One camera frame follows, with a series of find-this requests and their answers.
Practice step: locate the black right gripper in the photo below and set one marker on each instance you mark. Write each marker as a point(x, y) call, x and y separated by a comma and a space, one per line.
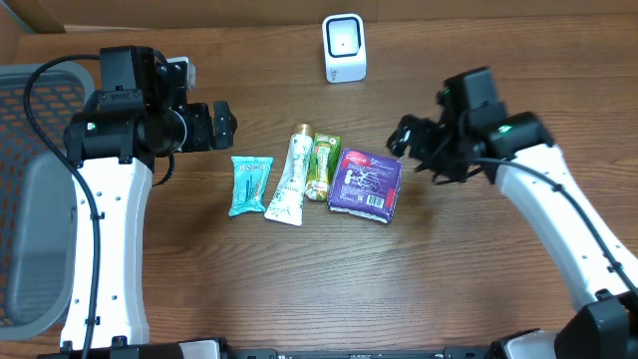
point(426, 130)

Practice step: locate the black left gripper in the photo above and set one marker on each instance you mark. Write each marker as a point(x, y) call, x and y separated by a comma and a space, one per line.
point(207, 139)

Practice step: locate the teal wet wipes pack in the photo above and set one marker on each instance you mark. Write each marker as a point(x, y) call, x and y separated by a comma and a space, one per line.
point(250, 177)

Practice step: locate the purple sanitary pad pack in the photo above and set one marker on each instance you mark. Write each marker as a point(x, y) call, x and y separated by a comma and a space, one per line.
point(365, 185)

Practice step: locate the green yellow snack pouch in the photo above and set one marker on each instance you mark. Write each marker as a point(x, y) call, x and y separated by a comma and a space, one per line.
point(323, 163)

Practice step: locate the white green cosmetic tube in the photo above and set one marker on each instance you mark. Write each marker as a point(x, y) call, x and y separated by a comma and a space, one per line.
point(286, 205)

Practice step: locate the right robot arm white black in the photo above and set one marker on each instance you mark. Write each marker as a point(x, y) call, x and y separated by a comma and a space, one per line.
point(476, 135)

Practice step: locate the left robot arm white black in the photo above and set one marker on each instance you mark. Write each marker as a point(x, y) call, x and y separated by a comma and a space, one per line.
point(140, 114)

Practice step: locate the white barcode scanner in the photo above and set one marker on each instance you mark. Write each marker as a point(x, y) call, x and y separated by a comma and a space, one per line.
point(344, 47)

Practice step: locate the grey plastic mesh basket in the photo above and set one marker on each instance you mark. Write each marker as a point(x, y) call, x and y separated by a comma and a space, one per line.
point(38, 221)

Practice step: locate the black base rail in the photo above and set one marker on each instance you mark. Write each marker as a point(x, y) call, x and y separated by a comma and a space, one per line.
point(349, 353)

